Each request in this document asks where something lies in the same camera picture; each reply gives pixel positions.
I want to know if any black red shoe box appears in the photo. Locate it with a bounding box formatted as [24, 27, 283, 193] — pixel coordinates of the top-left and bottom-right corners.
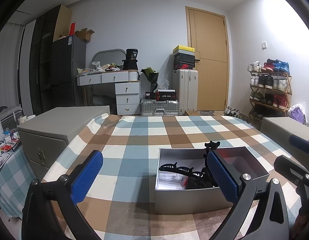
[173, 53, 195, 69]

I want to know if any wooden shoe rack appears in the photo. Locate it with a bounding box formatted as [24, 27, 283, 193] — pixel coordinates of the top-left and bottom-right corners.
[248, 67, 293, 122]

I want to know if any grey open cardboard box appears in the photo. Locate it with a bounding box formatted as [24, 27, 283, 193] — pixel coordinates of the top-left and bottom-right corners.
[154, 147, 269, 215]

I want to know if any wooden door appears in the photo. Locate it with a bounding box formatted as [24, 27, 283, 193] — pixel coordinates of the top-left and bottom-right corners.
[186, 7, 229, 111]

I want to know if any left grey nightstand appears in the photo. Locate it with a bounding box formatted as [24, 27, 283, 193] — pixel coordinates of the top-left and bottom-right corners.
[17, 106, 110, 180]

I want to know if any white China flag badge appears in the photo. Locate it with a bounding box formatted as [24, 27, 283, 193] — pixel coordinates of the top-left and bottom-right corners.
[156, 171, 188, 190]

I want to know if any right grey nightstand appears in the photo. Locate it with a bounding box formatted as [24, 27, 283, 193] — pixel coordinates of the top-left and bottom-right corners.
[260, 117, 309, 155]

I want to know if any grey nightstand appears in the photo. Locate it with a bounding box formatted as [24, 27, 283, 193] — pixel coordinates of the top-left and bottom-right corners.
[17, 106, 110, 180]
[260, 117, 309, 155]

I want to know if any round black hair claw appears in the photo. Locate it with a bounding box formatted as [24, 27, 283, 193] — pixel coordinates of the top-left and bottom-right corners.
[185, 173, 218, 190]

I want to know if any black hat box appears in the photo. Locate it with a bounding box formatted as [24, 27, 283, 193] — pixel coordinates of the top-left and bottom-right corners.
[123, 48, 138, 70]

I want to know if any plaid checkered bedspread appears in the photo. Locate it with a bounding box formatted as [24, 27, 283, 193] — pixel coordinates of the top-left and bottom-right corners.
[43, 114, 301, 239]

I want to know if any yellow shoe box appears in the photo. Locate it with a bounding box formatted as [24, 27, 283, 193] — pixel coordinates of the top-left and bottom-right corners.
[172, 45, 195, 56]

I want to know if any silver flat suitcase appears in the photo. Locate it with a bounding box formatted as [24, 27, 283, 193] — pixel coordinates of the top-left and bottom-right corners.
[140, 98, 179, 116]

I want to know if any black refrigerator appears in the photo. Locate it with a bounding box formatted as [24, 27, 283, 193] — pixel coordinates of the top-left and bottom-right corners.
[41, 35, 86, 111]

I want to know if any person's right hand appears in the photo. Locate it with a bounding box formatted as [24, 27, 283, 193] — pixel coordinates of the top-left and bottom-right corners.
[290, 206, 309, 239]

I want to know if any black red flat box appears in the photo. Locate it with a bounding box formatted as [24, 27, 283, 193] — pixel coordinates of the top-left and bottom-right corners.
[155, 89, 177, 101]

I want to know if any white dresser desk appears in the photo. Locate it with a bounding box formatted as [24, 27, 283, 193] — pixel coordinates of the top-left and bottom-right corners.
[77, 70, 141, 115]

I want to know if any purple bag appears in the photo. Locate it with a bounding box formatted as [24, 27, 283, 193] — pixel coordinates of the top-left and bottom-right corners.
[288, 104, 306, 125]

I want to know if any white upright suitcase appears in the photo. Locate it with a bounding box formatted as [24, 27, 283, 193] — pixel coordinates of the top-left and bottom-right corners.
[172, 69, 198, 115]

